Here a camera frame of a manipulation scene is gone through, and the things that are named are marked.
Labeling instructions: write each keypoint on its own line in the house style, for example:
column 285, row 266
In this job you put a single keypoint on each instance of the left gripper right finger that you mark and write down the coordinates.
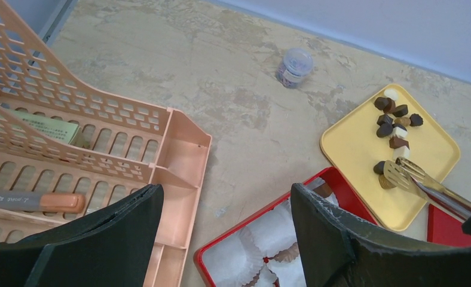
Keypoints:
column 338, row 248

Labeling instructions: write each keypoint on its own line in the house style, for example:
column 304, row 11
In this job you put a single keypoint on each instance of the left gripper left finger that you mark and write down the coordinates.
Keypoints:
column 109, row 247

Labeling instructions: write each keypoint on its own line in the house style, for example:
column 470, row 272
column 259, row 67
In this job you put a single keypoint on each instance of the brown square chocolate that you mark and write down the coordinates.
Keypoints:
column 323, row 190

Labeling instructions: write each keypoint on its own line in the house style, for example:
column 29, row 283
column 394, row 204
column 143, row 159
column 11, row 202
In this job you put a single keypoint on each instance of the metal serving tongs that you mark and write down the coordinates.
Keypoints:
column 411, row 178

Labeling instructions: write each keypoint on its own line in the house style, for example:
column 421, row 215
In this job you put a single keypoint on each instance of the red compartment chocolate box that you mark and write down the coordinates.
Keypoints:
column 261, row 250

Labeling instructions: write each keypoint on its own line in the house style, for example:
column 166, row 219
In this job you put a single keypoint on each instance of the caramel ridged chocolate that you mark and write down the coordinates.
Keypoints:
column 385, row 183

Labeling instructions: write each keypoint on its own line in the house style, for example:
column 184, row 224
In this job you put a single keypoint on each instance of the dark round chocolate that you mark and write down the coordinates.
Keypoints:
column 379, row 168

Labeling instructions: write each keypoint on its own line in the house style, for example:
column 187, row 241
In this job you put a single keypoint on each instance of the white square chocolate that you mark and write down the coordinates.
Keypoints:
column 402, row 151

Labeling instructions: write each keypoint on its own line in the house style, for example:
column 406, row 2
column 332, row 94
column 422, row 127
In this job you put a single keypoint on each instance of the dark fluted chocolate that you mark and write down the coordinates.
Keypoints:
column 416, row 120

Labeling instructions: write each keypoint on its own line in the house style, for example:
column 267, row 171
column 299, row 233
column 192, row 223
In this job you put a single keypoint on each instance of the white round chocolate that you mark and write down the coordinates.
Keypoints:
column 391, row 93

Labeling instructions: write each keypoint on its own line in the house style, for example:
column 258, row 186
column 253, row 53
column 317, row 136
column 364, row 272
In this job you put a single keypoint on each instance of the red box lid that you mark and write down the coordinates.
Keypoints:
column 445, row 230

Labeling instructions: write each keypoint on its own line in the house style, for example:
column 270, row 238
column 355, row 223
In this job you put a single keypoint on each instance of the orange grey utility knife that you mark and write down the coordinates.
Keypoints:
column 41, row 202

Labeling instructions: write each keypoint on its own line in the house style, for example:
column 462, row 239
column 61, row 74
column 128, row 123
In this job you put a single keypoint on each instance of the pink plastic file rack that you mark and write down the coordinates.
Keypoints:
column 131, row 143

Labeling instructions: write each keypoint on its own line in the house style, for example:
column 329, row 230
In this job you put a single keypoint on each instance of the green paper box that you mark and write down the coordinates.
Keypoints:
column 66, row 132

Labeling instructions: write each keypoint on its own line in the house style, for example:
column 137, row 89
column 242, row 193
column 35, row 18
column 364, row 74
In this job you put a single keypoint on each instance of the yellow plastic tray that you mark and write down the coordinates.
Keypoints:
column 353, row 147

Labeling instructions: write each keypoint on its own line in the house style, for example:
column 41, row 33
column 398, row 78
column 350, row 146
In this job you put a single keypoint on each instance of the small clear plastic jar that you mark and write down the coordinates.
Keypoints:
column 294, row 68

